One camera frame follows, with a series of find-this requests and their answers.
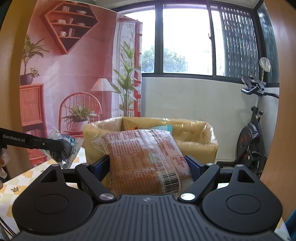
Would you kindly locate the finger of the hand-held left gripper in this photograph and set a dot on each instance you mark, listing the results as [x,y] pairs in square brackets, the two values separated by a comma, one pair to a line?
[54,146]

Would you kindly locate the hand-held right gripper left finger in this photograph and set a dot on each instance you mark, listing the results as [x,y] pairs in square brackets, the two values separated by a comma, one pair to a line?
[103,166]

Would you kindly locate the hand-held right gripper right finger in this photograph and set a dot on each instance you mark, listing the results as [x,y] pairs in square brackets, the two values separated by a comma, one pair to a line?
[194,167]

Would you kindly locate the clear blue-printed snack packet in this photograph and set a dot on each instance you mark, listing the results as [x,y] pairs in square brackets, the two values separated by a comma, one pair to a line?
[75,143]

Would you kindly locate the cardboard box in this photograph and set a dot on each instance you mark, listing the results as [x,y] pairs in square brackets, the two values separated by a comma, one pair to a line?
[196,136]

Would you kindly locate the orange printed snack packet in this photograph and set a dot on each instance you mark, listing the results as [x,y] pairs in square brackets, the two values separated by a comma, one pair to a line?
[143,160]

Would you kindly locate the checkered flower tablecloth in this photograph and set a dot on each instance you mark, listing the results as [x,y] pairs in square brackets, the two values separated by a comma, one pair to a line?
[18,183]

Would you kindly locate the teal snack packet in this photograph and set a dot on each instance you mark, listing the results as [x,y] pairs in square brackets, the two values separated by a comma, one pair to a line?
[163,128]

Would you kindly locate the small orange snack packet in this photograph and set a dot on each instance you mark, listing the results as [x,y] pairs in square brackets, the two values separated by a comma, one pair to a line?
[134,127]

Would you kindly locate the black exercise bike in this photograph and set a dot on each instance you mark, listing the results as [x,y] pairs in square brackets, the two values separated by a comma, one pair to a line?
[251,141]

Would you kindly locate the wooden panel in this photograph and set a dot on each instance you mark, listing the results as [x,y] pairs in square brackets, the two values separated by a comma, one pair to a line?
[283,104]
[11,69]

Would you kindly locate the printed room backdrop cloth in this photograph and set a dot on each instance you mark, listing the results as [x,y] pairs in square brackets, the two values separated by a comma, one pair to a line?
[76,69]

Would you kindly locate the dark-framed window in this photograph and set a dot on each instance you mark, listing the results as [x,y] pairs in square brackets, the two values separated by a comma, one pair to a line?
[185,39]

